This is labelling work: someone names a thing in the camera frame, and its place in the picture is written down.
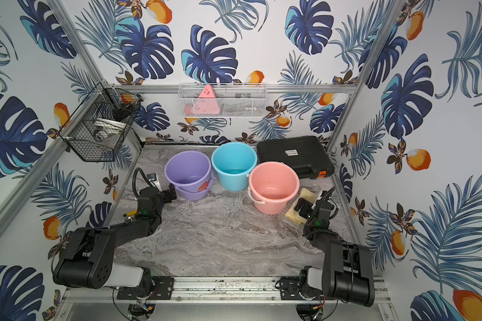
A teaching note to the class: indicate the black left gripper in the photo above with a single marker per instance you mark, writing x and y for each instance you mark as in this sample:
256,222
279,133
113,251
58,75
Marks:
165,194

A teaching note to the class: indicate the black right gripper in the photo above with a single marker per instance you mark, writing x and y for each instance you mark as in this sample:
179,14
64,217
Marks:
306,208

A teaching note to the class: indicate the yellow cleaning cloth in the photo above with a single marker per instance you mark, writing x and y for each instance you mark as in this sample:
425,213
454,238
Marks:
292,214

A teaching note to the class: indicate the purple plastic bucket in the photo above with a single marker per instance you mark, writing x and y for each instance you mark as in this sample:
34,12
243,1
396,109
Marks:
191,174

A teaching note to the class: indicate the pink plastic bucket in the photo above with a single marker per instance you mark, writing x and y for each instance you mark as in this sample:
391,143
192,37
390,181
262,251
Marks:
271,185

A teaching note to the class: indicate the teal plastic bucket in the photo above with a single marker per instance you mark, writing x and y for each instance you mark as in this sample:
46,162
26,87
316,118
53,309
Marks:
233,163

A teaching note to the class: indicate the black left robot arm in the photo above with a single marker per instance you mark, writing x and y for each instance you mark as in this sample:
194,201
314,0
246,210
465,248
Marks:
87,260

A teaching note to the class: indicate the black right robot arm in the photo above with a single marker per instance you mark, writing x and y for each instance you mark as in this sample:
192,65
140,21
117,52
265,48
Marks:
346,272

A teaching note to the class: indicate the black plastic tool case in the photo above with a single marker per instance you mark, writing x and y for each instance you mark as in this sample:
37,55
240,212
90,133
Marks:
304,154

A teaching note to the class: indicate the pink triangular item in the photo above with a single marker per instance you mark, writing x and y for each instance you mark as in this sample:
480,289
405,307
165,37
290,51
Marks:
206,104

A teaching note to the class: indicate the clear wall shelf basket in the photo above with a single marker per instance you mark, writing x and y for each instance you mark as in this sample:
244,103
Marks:
239,100

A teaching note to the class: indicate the black wire basket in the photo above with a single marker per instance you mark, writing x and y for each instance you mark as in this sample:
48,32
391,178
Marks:
97,130

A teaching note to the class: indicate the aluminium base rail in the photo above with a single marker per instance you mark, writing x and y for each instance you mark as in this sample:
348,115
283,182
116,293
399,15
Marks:
201,290

